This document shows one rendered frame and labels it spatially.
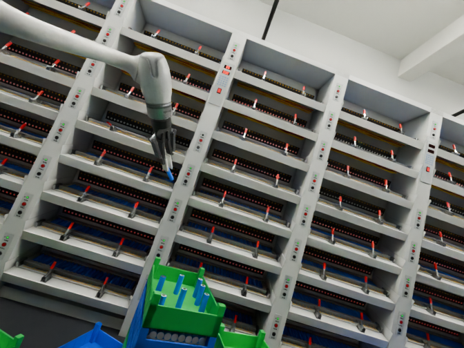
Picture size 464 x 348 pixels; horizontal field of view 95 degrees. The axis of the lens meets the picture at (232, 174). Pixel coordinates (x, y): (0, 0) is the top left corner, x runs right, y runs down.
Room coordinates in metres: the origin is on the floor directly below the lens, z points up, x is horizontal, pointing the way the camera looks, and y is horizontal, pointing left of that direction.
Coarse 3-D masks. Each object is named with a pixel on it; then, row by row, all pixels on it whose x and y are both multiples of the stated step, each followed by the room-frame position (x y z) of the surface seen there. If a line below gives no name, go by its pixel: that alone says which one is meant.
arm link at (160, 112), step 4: (148, 104) 0.71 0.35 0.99; (152, 104) 0.71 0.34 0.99; (160, 104) 0.71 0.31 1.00; (164, 104) 0.72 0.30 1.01; (168, 104) 0.73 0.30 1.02; (148, 108) 0.73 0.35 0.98; (152, 108) 0.72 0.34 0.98; (156, 108) 0.72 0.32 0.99; (160, 108) 0.72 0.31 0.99; (164, 108) 0.72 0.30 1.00; (168, 108) 0.74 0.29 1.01; (148, 112) 0.74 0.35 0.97; (152, 112) 0.73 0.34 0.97; (156, 112) 0.72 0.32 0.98; (160, 112) 0.73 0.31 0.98; (164, 112) 0.73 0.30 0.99; (168, 112) 0.75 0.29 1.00; (148, 116) 0.75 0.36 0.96; (152, 116) 0.74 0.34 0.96; (156, 116) 0.73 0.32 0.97; (160, 116) 0.74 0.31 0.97; (164, 116) 0.74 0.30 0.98; (168, 116) 0.76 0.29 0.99
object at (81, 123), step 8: (80, 112) 1.11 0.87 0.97; (80, 120) 1.12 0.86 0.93; (104, 120) 1.29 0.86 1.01; (80, 128) 1.13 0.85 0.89; (88, 128) 1.13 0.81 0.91; (96, 128) 1.13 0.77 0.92; (104, 128) 1.13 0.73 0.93; (128, 128) 1.30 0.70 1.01; (104, 136) 1.14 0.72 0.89; (112, 136) 1.14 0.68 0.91; (120, 136) 1.14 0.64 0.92; (128, 136) 1.18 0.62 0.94; (128, 144) 1.15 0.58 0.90; (136, 144) 1.15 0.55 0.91; (144, 144) 1.15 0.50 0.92; (176, 144) 1.33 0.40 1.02; (152, 152) 1.16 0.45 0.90; (176, 160) 1.17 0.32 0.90
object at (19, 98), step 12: (0, 72) 1.23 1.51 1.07; (0, 84) 1.25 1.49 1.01; (12, 84) 1.25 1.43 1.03; (24, 84) 1.25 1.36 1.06; (0, 96) 1.09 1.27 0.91; (12, 96) 1.11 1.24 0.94; (24, 96) 1.16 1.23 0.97; (36, 96) 1.12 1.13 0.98; (48, 96) 1.26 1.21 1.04; (60, 96) 1.26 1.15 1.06; (24, 108) 1.11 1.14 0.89; (36, 108) 1.10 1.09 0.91; (48, 108) 1.13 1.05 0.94; (60, 108) 1.10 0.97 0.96
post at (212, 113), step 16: (240, 48) 1.17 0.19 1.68; (224, 96) 1.17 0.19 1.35; (208, 112) 1.16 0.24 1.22; (208, 128) 1.16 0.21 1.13; (192, 144) 1.16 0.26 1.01; (208, 144) 1.17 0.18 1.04; (192, 160) 1.16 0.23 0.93; (192, 176) 1.17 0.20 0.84; (176, 192) 1.16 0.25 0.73; (160, 224) 1.16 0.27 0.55; (176, 224) 1.17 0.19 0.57; (144, 272) 1.16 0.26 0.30; (128, 320) 1.16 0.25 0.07
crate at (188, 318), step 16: (160, 272) 0.87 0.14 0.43; (176, 272) 0.89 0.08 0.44; (192, 272) 0.91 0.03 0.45; (192, 288) 0.89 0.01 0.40; (208, 288) 0.80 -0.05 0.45; (144, 304) 0.67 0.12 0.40; (192, 304) 0.76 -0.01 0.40; (208, 304) 0.75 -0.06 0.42; (144, 320) 0.58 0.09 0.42; (160, 320) 0.59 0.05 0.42; (176, 320) 0.60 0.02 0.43; (192, 320) 0.61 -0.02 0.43; (208, 320) 0.62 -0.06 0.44
